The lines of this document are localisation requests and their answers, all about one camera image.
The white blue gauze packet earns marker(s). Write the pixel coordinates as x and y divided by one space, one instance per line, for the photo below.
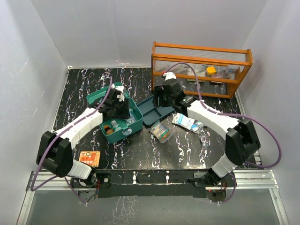
183 121

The orange card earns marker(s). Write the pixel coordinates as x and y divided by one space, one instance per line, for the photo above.
91 158

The brown medicine bottle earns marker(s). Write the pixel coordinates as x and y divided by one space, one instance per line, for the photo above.
108 130

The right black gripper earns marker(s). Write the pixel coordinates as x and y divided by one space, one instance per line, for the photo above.
158 92

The clear tape roll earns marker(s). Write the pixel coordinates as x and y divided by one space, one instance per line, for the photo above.
203 140

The white green bottle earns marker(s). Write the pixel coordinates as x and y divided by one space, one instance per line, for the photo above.
115 126

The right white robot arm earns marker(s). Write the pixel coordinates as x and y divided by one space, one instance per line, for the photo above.
241 140

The yellow small box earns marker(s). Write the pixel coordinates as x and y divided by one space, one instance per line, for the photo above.
210 71

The orange wooden rack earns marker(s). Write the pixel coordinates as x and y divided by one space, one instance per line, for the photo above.
189 63

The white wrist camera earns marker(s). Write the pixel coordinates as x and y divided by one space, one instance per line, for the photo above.
119 92
169 75

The cotton swab pack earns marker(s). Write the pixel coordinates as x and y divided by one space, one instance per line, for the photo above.
161 132

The teal medicine kit box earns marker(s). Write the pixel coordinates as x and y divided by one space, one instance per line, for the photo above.
126 130

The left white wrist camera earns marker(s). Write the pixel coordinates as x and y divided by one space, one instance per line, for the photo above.
119 92

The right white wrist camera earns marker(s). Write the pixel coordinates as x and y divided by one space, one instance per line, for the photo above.
169 75

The clear cup on rack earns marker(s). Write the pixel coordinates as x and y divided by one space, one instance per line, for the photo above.
232 69

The clear plastic wrapped vial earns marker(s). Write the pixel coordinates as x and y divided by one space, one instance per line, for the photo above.
197 127

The long blue white packet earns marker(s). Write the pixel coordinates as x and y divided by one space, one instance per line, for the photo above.
132 119

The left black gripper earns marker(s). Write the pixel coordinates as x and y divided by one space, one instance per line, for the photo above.
125 114

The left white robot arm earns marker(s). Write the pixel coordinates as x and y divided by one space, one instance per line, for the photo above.
55 148

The blue divided tray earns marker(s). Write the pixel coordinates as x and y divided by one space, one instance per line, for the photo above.
152 113

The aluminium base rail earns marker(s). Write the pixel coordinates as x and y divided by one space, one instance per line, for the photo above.
161 197

